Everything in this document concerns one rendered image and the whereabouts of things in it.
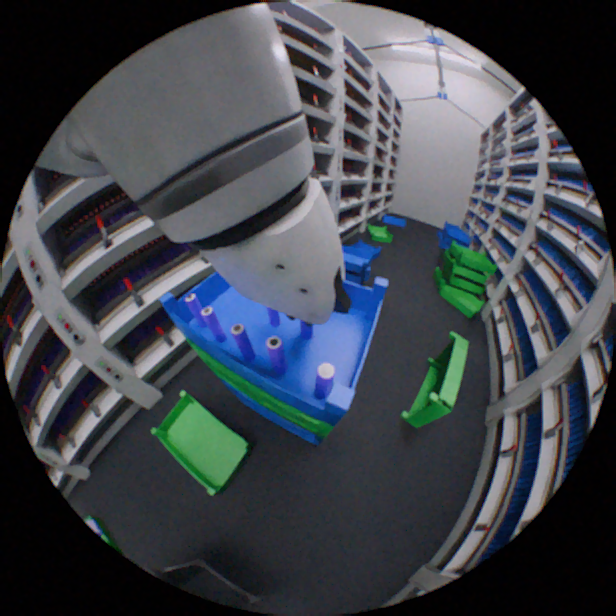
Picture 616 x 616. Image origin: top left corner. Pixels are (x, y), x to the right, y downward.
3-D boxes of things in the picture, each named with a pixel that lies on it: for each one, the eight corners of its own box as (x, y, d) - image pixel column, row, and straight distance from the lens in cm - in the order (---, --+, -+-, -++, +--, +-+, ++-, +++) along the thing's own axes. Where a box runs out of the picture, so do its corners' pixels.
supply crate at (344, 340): (376, 316, 33) (389, 279, 28) (334, 427, 23) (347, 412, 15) (247, 274, 44) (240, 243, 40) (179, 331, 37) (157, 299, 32)
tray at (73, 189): (228, 150, 69) (235, 110, 68) (40, 236, 62) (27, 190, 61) (201, 144, 87) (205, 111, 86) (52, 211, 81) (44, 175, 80)
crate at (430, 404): (441, 369, 90) (427, 359, 88) (468, 341, 77) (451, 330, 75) (416, 428, 73) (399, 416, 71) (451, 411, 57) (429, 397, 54)
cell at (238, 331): (258, 354, 27) (247, 325, 22) (251, 364, 26) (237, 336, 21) (249, 349, 28) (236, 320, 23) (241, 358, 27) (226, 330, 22)
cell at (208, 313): (229, 336, 30) (215, 307, 26) (221, 344, 30) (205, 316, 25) (221, 332, 31) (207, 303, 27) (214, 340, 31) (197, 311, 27)
